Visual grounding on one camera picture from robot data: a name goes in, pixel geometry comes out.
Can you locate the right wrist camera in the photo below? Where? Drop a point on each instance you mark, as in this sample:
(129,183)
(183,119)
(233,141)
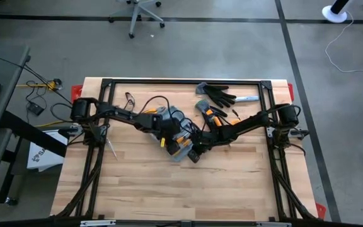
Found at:
(194,156)

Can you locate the black desk leg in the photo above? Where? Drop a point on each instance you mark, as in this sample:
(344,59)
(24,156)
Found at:
(33,134)

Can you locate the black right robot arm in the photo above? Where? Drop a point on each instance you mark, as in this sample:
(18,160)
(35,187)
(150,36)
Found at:
(247,124)

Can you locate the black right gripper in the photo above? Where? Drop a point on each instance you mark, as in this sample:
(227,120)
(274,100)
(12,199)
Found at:
(210,139)

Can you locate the white round stand base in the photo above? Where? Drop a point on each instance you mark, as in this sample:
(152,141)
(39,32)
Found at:
(334,14)

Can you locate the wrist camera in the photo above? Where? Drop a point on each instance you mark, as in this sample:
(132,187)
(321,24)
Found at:
(173,148)
(194,156)

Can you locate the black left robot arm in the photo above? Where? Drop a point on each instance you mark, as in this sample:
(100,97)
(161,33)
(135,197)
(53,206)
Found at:
(121,114)

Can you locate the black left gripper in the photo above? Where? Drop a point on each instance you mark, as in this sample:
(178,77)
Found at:
(170,129)

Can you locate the black metal rig frame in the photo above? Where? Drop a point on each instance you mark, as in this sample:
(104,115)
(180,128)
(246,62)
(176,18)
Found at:
(247,82)

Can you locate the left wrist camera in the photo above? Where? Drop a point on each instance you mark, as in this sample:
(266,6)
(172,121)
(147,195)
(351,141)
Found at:
(173,148)

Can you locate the silver utility knife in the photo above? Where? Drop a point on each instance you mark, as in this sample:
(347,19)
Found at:
(247,99)

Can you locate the grey plastic tool case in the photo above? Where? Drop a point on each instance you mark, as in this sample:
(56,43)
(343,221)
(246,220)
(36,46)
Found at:
(183,157)

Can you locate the silver frame bracket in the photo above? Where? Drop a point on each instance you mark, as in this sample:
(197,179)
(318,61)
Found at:
(98,223)
(274,224)

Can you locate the red corner clamp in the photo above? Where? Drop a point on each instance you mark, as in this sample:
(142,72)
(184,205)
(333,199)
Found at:
(290,91)
(76,93)
(320,210)

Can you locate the slim clear screwdriver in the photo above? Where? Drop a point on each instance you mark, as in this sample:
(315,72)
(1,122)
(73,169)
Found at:
(112,149)

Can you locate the yellow black extension plug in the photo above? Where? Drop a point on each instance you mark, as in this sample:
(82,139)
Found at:
(55,84)

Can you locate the black desk caster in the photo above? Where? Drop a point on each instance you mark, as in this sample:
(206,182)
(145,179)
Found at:
(11,201)

